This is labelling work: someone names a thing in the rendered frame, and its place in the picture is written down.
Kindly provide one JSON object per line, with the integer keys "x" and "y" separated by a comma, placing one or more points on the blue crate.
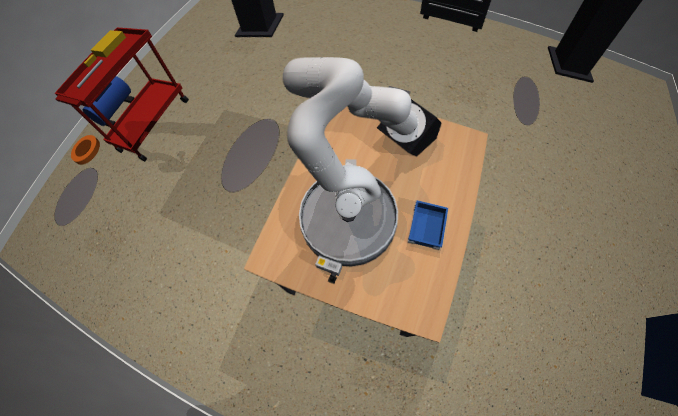
{"x": 427, "y": 226}

